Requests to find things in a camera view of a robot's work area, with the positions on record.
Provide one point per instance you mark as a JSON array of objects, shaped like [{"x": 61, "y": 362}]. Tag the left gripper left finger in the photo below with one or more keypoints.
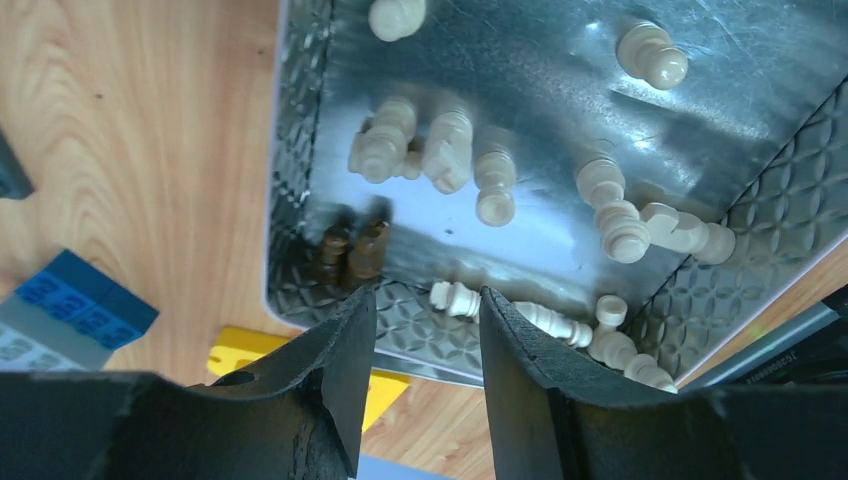
[{"x": 295, "y": 413}]

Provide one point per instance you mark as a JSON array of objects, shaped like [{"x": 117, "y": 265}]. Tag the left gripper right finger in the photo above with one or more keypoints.
[{"x": 555, "y": 414}]

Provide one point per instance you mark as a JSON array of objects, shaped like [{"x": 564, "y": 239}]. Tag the white king in tin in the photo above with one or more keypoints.
[{"x": 454, "y": 299}]

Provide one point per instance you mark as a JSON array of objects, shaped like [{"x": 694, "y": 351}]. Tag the grey blue lego brick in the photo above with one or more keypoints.
[{"x": 69, "y": 316}]

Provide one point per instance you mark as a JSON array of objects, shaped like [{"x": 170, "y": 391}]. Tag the pink metal tin box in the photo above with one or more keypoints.
[{"x": 733, "y": 111}]

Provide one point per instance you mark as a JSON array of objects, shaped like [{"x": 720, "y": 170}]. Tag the white knight in tin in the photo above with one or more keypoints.
[{"x": 447, "y": 154}]

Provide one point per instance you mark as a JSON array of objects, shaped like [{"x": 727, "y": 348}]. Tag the dark grey lego baseplate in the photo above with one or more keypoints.
[{"x": 15, "y": 184}]

